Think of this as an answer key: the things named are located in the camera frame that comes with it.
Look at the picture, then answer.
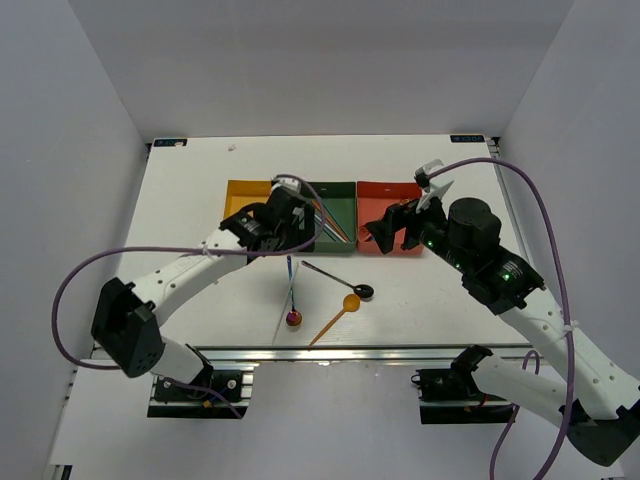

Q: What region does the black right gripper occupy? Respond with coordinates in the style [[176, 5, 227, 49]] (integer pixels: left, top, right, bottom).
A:
[[364, 187, 471, 274]]

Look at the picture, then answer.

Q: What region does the orange chopstick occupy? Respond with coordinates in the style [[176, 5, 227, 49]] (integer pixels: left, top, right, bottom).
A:
[[310, 199, 351, 240]]

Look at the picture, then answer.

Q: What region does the teal chopstick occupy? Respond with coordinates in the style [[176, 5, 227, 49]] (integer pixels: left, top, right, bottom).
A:
[[312, 202, 346, 241], [314, 199, 349, 241]]

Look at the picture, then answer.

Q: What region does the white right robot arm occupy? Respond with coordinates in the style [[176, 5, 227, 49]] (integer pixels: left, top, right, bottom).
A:
[[365, 198, 639, 466]]

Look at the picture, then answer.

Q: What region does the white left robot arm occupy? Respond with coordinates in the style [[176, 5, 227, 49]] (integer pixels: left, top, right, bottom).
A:
[[91, 186, 315, 399]]

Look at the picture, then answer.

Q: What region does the red container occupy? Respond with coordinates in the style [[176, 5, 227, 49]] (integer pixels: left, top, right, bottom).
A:
[[356, 181, 421, 255]]

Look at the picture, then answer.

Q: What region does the green container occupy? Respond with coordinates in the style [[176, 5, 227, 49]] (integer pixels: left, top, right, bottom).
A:
[[301, 182, 357, 255]]

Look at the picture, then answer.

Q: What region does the yellow container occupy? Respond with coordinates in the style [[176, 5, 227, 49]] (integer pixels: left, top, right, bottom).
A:
[[223, 180, 271, 219]]

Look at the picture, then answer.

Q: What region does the black spoon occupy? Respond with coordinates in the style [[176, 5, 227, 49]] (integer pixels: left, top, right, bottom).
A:
[[301, 260, 375, 301]]

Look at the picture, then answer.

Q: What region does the orange plastic spoon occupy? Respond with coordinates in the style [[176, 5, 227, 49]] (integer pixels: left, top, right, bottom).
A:
[[308, 294, 361, 347]]

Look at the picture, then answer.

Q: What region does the iridescent rainbow spoon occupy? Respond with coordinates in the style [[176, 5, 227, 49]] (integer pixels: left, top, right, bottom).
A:
[[285, 256, 302, 328]]

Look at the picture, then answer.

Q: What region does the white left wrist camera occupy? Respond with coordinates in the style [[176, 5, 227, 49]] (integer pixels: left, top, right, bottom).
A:
[[271, 175, 301, 194]]

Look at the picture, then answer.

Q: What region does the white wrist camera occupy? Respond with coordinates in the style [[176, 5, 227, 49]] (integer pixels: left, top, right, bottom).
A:
[[414, 159, 454, 213], [271, 175, 301, 194]]

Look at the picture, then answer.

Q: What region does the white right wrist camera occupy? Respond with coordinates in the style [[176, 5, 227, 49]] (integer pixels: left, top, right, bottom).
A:
[[414, 159, 454, 213]]

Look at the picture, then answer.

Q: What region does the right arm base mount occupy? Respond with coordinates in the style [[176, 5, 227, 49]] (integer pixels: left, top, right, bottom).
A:
[[411, 345, 514, 425]]

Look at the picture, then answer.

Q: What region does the aluminium table front rail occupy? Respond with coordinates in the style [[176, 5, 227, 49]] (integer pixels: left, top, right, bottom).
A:
[[74, 342, 569, 366]]

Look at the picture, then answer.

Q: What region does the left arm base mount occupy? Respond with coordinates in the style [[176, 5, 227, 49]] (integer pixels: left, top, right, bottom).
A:
[[147, 345, 249, 420]]

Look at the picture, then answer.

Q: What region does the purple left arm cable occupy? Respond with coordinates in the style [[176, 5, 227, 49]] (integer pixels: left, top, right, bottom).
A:
[[52, 173, 326, 371]]

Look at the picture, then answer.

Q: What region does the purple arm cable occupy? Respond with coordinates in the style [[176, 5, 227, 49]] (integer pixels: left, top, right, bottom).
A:
[[414, 157, 576, 480], [52, 173, 326, 371]]

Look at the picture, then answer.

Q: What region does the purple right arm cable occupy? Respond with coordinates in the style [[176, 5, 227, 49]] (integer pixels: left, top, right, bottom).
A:
[[414, 157, 576, 480]]

